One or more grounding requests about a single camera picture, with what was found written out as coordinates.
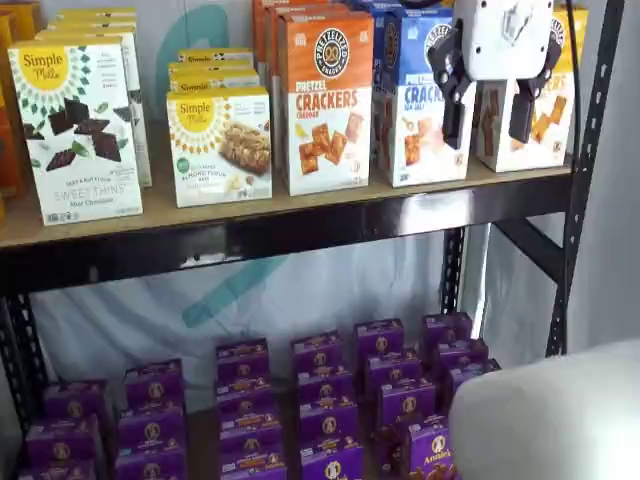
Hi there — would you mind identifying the black metal shelving frame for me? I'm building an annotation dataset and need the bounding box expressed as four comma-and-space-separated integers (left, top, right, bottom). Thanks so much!
0, 0, 627, 480

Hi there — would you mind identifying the plain orange box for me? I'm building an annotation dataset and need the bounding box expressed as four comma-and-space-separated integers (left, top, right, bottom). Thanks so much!
0, 0, 44, 44
0, 10, 26, 202

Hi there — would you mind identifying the blue white pretzel crackers box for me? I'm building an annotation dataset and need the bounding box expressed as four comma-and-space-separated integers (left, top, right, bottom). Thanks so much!
349, 0, 404, 101
371, 8, 477, 190

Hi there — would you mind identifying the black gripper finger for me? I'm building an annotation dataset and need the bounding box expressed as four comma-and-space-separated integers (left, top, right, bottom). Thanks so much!
426, 19, 478, 151
508, 18, 563, 146

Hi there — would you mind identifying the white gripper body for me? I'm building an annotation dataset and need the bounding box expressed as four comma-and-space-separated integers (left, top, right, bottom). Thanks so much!
452, 0, 552, 82

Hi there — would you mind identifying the wooden shelf board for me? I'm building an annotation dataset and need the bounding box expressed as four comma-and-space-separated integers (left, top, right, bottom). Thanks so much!
0, 149, 576, 250

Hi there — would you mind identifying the Simple Mills almond bars box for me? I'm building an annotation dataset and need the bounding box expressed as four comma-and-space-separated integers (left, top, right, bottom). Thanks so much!
165, 85, 274, 209
167, 59, 257, 74
177, 47, 256, 64
168, 68, 262, 95

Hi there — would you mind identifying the orange cheddar pretzel crackers box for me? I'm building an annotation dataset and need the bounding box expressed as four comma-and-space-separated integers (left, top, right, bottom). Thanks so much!
264, 3, 351, 169
251, 0, 347, 76
277, 10, 376, 198

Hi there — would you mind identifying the yellow white pretzel crackers box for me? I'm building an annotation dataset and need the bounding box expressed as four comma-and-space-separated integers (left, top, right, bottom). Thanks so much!
473, 3, 590, 174

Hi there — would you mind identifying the white backdrop cloth teal logo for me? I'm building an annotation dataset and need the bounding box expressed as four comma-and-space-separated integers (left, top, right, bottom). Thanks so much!
27, 0, 494, 386

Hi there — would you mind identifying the purple Annie's snack box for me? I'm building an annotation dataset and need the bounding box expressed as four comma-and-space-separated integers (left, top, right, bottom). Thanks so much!
16, 458, 100, 480
353, 318, 406, 359
41, 381, 110, 427
215, 338, 272, 384
290, 329, 347, 374
117, 403, 187, 452
114, 446, 189, 480
364, 351, 424, 390
123, 358, 187, 407
446, 357, 502, 399
298, 398, 361, 447
299, 441, 366, 480
373, 421, 457, 480
376, 378, 438, 427
219, 446, 289, 480
421, 312, 474, 352
434, 338, 490, 374
24, 415, 102, 467
296, 366, 354, 407
215, 376, 275, 417
218, 408, 284, 452

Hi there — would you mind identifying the Simple Mills Sweet Thins box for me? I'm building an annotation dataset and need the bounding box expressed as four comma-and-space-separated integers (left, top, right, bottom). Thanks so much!
6, 36, 144, 227
33, 28, 154, 189
59, 6, 138, 17
46, 20, 139, 34
53, 13, 138, 24

